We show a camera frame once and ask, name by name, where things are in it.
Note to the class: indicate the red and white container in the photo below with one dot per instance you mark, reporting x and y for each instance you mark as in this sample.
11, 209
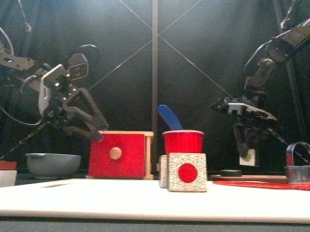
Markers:
7, 173

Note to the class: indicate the blue plastic utensil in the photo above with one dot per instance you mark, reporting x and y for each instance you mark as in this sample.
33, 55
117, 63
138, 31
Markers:
170, 117

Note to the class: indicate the white cutting board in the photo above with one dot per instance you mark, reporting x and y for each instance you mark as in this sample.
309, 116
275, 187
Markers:
120, 199

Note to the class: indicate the vertical metal frame pole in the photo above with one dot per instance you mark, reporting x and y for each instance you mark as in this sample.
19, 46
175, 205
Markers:
155, 60

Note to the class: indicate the light wooden drawer box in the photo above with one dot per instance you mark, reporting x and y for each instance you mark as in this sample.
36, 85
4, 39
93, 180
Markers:
148, 157

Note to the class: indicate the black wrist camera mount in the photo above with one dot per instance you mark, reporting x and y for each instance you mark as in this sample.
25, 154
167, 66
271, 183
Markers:
77, 68

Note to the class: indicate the red toy knife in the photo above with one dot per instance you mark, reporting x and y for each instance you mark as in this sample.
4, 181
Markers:
262, 185

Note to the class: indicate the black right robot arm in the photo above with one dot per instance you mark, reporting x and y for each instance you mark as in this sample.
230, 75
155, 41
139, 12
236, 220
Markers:
278, 48

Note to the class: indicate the red drawer with wooden knob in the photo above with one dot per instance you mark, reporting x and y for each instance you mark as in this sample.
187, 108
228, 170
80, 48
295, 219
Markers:
100, 157

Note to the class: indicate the white sushi piece green centre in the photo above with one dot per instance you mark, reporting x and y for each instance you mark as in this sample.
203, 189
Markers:
251, 161

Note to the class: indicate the grey bowl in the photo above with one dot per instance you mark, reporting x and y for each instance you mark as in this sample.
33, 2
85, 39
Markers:
52, 164

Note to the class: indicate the light wooden board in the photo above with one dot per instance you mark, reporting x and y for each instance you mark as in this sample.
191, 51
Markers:
258, 177

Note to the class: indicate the red plastic cup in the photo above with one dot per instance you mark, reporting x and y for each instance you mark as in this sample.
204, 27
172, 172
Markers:
183, 143

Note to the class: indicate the dark green carrot top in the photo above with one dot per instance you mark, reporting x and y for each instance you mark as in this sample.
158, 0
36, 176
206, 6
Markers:
230, 173

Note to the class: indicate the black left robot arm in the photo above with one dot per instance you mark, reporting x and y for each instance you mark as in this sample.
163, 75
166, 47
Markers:
16, 62

